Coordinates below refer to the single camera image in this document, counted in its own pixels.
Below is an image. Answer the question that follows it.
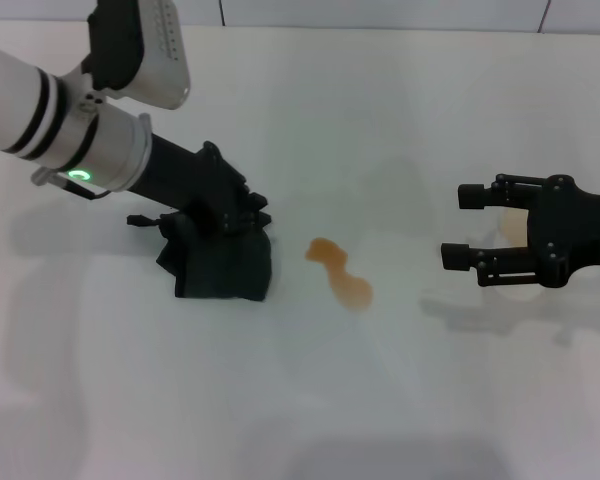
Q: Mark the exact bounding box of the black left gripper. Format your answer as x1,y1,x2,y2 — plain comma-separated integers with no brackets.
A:
128,134,274,235

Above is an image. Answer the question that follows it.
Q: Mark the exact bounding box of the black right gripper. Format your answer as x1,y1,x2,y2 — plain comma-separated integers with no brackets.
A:
440,173,600,290

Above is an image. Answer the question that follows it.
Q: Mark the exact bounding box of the white paper cup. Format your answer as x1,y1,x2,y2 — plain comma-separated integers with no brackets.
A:
487,207,549,304

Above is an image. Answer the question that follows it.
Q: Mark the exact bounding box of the dark blue rag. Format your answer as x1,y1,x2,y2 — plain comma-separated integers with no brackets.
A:
126,209,276,304

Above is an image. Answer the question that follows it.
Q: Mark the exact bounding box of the orange-brown liquid stain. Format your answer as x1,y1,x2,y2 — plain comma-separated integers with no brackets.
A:
304,237,375,315

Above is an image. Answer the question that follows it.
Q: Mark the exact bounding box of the silver black wrist camera box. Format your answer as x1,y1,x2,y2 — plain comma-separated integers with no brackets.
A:
87,0,192,111

